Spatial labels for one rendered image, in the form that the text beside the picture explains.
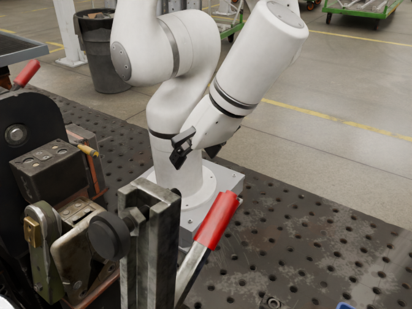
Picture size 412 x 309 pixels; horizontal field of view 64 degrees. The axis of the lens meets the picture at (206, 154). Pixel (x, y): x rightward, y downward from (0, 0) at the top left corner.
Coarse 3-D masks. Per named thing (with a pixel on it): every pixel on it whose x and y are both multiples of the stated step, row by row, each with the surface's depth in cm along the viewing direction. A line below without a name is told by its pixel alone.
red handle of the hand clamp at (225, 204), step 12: (228, 192) 31; (216, 204) 30; (228, 204) 30; (216, 216) 30; (228, 216) 30; (204, 228) 30; (216, 228) 30; (204, 240) 29; (216, 240) 30; (192, 252) 29; (204, 252) 29; (192, 264) 29; (180, 276) 29; (192, 276) 29; (180, 288) 28; (180, 300) 28
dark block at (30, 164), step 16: (48, 144) 43; (64, 144) 43; (16, 160) 40; (32, 160) 41; (48, 160) 40; (64, 160) 41; (80, 160) 43; (16, 176) 41; (32, 176) 38; (48, 176) 40; (64, 176) 42; (80, 176) 44; (32, 192) 40; (48, 192) 41; (64, 192) 43; (80, 192) 45
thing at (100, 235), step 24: (120, 192) 21; (144, 192) 21; (168, 192) 21; (96, 216) 19; (120, 216) 21; (144, 216) 20; (168, 216) 20; (96, 240) 19; (120, 240) 18; (144, 240) 23; (168, 240) 21; (120, 264) 24; (144, 264) 24; (168, 264) 22; (144, 288) 25; (168, 288) 23
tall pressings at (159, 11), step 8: (104, 0) 461; (112, 0) 455; (160, 0) 449; (168, 0) 441; (176, 0) 435; (184, 0) 454; (192, 0) 425; (200, 0) 424; (160, 8) 454; (168, 8) 453; (176, 8) 440; (184, 8) 459; (192, 8) 429; (200, 8) 429
